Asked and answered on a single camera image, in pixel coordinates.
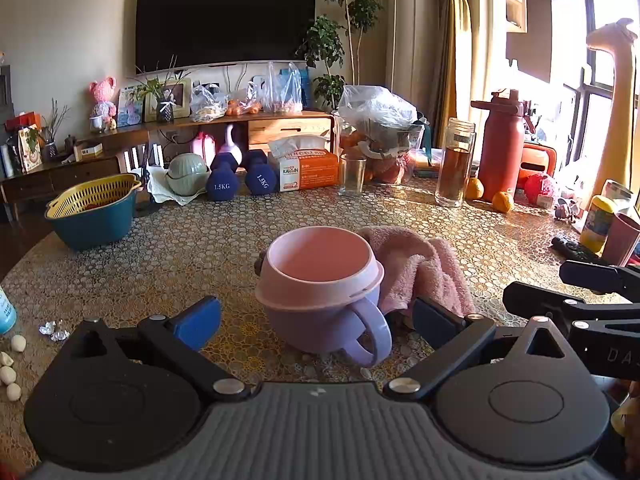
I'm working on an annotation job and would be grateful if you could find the orange lunch box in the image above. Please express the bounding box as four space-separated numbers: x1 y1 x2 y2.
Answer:
517 142 559 192

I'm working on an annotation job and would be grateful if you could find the glass bottle of tea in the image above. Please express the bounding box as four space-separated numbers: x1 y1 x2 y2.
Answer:
434 117 477 209

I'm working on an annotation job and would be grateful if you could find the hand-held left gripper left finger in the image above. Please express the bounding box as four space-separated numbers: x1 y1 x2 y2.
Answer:
75 296 251 403

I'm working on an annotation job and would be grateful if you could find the pink and purple cup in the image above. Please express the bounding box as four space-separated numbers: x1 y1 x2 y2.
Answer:
254 226 394 367

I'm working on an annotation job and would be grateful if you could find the large plastic bag of fruit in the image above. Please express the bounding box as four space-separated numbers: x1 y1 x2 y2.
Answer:
337 84 427 186

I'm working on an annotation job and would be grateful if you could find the clear bag of oranges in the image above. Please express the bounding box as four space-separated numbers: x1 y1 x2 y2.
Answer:
225 99 263 116

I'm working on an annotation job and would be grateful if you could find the pink bear doll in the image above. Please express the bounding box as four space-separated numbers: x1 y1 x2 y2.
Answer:
88 77 117 134

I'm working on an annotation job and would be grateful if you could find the clear drinking glass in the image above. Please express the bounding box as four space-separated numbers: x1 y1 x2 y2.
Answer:
339 154 369 197

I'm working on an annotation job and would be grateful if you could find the yellow colander in teal basin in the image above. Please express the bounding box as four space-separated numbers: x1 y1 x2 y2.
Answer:
44 173 144 252

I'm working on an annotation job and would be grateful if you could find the black remote control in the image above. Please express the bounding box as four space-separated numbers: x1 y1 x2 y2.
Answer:
551 235 602 264

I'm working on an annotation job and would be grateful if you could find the purple kettlebell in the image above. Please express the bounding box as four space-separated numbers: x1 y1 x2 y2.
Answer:
219 124 244 157

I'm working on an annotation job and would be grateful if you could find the printed gift bag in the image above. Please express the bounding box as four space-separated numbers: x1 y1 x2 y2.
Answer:
17 124 44 174

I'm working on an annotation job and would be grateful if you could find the blue dumbbell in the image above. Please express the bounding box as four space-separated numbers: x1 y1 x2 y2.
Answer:
243 149 277 196
205 152 240 202

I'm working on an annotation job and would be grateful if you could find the yellow lidded printed bottle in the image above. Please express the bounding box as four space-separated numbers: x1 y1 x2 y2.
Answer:
579 194 620 255

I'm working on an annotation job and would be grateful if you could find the yellow curtain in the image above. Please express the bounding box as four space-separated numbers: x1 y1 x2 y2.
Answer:
440 0 482 133

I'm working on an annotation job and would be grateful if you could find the vase of dried twigs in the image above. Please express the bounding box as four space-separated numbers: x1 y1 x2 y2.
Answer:
42 99 71 162

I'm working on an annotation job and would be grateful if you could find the small grey toy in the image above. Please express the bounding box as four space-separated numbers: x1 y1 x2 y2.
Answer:
554 198 581 221

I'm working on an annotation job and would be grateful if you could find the small photo frame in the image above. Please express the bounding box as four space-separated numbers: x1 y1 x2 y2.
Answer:
117 87 146 127

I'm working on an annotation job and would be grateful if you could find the pink towel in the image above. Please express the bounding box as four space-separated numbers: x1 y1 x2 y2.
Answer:
357 226 477 332

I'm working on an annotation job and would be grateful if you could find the white cloth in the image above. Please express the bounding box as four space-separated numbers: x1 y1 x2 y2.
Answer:
147 164 212 206

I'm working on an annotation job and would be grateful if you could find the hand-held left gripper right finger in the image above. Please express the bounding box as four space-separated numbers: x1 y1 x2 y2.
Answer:
383 296 576 401

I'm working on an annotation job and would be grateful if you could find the red water bottle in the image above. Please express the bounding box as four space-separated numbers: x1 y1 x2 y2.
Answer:
469 88 527 203

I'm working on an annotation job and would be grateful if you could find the tall clear plastic bag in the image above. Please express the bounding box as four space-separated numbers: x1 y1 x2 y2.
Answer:
247 62 304 114

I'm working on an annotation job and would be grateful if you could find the window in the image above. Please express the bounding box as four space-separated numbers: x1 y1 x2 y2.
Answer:
550 0 640 171

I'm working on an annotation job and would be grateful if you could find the red gift box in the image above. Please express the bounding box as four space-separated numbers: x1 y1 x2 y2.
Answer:
4 112 42 131

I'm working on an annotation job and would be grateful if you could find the black flat television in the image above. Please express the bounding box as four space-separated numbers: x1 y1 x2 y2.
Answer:
136 0 317 75

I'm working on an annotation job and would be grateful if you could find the blue labelled plastic bottle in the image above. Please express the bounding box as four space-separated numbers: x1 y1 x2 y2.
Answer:
0 285 18 335

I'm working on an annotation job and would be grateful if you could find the wooden television console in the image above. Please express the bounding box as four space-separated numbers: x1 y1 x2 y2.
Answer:
0 110 337 221

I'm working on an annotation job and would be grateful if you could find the white standing air conditioner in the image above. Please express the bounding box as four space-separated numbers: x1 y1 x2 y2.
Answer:
385 0 451 122

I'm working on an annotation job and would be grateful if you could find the yellow giraffe statue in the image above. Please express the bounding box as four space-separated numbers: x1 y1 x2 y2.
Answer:
584 18 640 212

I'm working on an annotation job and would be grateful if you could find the pink kettlebell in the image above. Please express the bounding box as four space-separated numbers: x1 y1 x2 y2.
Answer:
190 132 217 167

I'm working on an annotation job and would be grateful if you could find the green round ceramic pot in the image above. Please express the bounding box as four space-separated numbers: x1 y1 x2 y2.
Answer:
167 152 210 196

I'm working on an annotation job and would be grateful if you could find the slatted chair back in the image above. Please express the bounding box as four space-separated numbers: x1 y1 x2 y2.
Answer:
117 142 166 177

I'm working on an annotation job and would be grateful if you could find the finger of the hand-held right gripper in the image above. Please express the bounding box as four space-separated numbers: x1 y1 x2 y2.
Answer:
502 282 640 332
559 260 640 297

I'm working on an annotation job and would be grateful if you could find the large cream photo frame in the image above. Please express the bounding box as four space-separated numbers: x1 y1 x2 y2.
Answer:
143 78 192 122

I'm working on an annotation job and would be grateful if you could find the dark vase with green plant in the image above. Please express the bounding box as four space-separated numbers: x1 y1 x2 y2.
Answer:
135 57 181 124

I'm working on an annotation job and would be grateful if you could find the pink plastic tumbler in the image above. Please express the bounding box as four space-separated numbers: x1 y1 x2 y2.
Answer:
602 212 640 267

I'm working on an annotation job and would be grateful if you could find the clear plastic bag of snacks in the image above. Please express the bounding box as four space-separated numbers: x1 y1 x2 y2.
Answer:
189 84 231 123

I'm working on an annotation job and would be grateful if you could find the orange and white tissue box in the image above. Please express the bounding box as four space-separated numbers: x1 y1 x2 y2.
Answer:
267 135 341 192

